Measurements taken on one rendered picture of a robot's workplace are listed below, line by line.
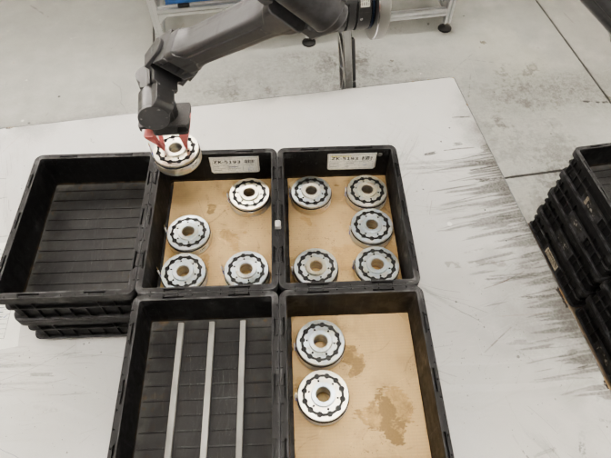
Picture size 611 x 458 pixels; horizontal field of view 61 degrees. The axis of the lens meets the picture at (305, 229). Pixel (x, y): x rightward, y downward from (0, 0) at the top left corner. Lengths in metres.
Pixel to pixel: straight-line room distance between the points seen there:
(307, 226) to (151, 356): 0.47
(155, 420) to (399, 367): 0.51
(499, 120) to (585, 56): 0.79
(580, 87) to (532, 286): 1.96
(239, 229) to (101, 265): 0.34
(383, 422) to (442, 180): 0.78
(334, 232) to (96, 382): 0.66
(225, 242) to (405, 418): 0.57
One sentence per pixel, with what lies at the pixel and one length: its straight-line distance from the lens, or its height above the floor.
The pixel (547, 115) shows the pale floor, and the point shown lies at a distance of 3.02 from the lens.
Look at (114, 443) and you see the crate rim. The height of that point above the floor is 0.93.
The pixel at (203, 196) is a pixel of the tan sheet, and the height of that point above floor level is 0.83.
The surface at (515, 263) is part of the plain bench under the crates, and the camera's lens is 1.48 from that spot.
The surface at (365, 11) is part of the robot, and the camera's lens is 1.37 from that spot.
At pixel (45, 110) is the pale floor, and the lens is 3.09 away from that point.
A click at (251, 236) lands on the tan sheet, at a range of 1.27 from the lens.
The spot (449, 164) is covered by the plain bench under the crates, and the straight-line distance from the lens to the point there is 1.64.
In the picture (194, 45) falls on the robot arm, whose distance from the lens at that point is 0.90.
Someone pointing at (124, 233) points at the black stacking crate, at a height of 0.83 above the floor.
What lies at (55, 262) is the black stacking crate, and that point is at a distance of 1.36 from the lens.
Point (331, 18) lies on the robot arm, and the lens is 0.71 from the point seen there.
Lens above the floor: 1.88
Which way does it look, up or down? 56 degrees down
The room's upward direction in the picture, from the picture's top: straight up
